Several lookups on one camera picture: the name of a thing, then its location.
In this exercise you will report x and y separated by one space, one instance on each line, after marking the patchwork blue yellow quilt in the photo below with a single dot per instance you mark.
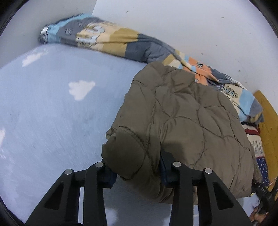
87 31

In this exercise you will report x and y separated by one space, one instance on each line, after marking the light blue cloud bedsheet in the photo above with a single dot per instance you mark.
57 103

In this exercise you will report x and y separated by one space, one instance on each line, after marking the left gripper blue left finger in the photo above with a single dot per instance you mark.
98 176

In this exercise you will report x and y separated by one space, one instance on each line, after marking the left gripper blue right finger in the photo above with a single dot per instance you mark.
178 176

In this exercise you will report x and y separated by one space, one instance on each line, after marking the navy starry pillow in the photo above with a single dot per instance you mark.
253 135

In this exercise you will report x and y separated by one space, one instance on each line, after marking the olive green quilted hooded jacket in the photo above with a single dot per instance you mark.
166 109

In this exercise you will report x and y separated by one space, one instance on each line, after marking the wooden yellow headboard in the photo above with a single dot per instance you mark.
268 136

